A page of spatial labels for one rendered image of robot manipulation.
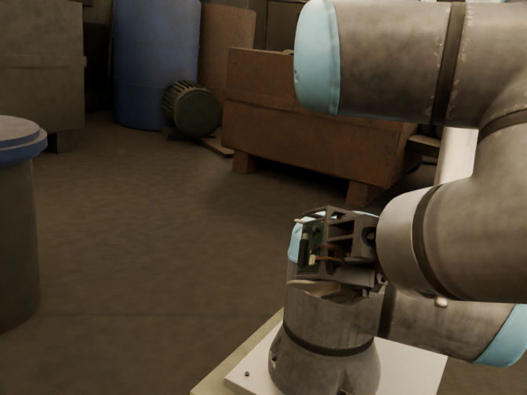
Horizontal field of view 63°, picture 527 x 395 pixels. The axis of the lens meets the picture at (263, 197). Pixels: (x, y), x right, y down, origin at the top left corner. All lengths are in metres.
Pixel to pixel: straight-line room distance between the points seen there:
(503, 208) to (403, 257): 0.09
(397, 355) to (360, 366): 0.16
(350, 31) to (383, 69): 0.04
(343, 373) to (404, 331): 0.13
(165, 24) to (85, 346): 2.32
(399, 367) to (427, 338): 0.21
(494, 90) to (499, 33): 0.04
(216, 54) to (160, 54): 0.51
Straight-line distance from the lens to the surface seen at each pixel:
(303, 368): 0.70
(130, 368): 0.98
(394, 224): 0.35
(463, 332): 0.63
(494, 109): 0.33
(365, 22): 0.34
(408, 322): 0.63
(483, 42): 0.33
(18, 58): 2.24
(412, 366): 0.85
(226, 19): 3.36
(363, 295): 0.47
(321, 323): 0.65
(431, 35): 0.33
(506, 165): 0.30
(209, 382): 0.78
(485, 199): 0.29
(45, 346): 1.07
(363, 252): 0.36
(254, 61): 2.17
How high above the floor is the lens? 0.65
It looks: 20 degrees down
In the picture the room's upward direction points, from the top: 7 degrees clockwise
